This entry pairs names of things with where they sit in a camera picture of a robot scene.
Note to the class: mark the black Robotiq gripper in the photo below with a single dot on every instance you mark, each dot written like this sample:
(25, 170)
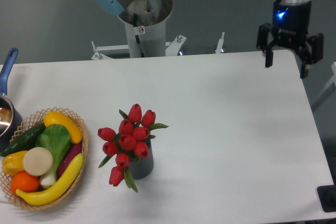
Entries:
(289, 29)

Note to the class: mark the red tulip bouquet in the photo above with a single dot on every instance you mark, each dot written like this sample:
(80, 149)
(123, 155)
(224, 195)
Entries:
(129, 143)

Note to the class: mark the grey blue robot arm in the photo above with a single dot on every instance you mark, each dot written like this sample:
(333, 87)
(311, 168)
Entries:
(117, 7)

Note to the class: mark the dark grey ribbed vase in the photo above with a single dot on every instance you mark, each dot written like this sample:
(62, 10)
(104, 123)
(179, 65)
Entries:
(143, 167)

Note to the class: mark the black device at edge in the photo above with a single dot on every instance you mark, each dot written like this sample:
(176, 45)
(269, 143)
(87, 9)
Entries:
(327, 197)

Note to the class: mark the purple sweet potato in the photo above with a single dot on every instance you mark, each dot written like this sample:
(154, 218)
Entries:
(73, 151)

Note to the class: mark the yellow squash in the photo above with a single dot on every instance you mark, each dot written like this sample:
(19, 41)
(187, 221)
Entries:
(55, 117)

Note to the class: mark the green bok choy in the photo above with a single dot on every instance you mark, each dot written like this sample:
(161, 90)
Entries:
(55, 138)

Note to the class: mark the yellow banana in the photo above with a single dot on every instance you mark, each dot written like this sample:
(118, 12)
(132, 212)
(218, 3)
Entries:
(54, 192)

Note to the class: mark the woven wicker basket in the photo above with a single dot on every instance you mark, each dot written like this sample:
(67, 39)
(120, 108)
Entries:
(29, 122)

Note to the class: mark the beige round slice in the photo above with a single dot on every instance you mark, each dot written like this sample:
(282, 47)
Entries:
(37, 161)

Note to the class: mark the green cucumber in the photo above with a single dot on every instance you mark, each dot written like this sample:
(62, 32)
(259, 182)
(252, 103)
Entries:
(24, 141)

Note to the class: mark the orange fruit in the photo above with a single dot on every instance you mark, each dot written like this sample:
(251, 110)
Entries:
(25, 182)

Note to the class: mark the yellow bell pepper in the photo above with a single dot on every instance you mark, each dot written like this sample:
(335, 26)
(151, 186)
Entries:
(12, 164)

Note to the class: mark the white frame right edge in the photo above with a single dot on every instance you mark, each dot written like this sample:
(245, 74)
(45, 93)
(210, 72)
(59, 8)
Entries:
(325, 92)

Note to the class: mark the white metal frame bracket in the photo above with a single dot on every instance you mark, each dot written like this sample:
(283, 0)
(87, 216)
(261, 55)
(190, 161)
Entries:
(140, 49)

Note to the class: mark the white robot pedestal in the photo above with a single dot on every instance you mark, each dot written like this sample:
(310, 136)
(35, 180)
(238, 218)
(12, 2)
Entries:
(147, 19)

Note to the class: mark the blue handled saucepan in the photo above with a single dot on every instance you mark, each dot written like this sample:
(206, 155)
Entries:
(10, 117)

